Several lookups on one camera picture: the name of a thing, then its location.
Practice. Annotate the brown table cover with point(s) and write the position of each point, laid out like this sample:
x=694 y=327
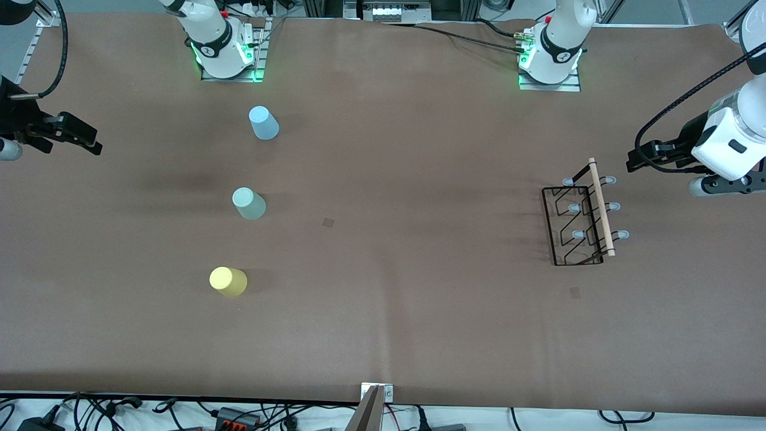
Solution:
x=449 y=323

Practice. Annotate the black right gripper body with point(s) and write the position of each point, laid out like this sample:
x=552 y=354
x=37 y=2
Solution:
x=17 y=117

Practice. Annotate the light blue plastic cup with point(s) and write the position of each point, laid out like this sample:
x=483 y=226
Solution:
x=264 y=123

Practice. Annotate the white power strip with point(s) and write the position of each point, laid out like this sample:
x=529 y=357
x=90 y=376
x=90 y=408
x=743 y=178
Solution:
x=386 y=11

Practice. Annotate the grey camera post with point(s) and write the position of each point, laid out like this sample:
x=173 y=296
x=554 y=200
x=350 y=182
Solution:
x=366 y=416

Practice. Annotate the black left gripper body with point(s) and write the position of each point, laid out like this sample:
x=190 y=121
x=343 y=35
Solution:
x=686 y=138

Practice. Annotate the black orange connector box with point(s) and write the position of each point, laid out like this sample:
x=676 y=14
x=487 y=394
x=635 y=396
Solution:
x=236 y=417

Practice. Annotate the pale green plastic cup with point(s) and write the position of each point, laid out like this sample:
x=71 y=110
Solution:
x=249 y=203

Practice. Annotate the small metal bracket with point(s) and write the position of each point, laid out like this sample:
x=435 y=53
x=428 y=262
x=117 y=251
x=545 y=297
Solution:
x=388 y=392

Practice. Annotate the yellow plastic cup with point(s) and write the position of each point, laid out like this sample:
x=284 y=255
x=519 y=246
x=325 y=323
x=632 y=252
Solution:
x=228 y=281

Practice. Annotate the black power adapter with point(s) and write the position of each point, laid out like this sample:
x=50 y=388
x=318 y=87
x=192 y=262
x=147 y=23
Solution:
x=39 y=424

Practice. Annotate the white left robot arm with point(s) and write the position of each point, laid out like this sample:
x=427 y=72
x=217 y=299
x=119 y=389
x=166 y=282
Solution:
x=559 y=48

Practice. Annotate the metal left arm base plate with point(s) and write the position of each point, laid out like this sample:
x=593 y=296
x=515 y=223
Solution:
x=550 y=86

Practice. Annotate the aluminium frame rail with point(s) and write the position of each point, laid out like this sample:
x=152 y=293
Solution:
x=733 y=27
x=33 y=51

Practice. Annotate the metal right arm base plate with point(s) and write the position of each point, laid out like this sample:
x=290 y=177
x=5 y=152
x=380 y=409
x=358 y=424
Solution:
x=258 y=57

